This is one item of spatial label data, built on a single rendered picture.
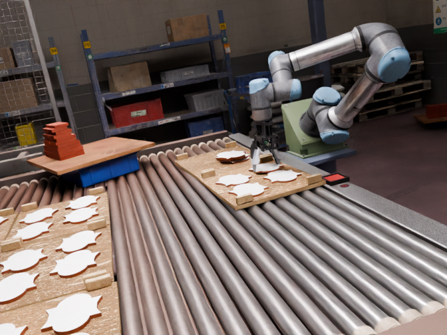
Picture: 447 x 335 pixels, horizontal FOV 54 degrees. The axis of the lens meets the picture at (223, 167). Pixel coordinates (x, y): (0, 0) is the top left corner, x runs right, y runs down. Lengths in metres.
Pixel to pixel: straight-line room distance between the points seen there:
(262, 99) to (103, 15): 5.02
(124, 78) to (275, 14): 2.67
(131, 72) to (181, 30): 0.86
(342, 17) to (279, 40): 1.19
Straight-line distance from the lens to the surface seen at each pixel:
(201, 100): 6.08
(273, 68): 1.76
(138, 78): 5.96
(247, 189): 1.57
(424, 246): 1.15
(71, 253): 1.36
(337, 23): 7.76
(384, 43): 1.71
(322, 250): 1.14
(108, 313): 1.02
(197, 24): 6.07
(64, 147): 2.27
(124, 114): 5.86
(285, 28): 7.28
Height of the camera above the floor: 1.45
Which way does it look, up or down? 15 degrees down
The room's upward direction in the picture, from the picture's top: 10 degrees counter-clockwise
